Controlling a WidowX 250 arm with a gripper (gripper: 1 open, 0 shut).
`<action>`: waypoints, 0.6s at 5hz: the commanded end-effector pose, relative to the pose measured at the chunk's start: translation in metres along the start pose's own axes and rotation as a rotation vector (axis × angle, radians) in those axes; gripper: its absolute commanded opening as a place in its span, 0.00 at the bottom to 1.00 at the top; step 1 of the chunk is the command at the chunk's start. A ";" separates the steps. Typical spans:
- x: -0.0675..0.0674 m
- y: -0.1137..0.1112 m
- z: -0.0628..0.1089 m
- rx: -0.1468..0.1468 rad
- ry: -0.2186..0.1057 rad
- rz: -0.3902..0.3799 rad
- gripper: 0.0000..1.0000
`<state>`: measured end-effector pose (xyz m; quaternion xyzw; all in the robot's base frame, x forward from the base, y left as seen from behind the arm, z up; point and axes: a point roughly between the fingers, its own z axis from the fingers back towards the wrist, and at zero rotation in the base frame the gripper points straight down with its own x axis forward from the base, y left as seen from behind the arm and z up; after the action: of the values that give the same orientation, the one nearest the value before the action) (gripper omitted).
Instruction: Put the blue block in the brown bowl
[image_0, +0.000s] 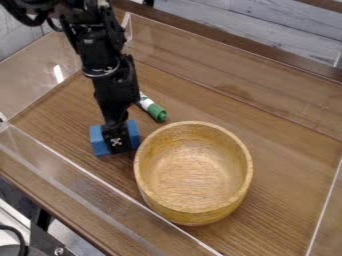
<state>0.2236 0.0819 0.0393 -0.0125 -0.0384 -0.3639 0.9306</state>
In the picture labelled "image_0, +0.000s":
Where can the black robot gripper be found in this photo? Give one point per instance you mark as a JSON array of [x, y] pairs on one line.
[[117, 92]]

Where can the blue foam block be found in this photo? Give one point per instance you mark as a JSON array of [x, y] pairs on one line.
[[97, 141]]

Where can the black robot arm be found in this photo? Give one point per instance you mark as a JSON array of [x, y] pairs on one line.
[[97, 36]]

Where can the brown wooden bowl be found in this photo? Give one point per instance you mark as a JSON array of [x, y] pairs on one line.
[[194, 171]]

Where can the green white marker pen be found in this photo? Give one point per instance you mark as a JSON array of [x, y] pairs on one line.
[[157, 112]]

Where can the clear acrylic tray wall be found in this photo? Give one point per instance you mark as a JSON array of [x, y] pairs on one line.
[[282, 110]]

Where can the black metal table frame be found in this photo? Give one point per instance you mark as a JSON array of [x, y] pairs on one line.
[[43, 244]]

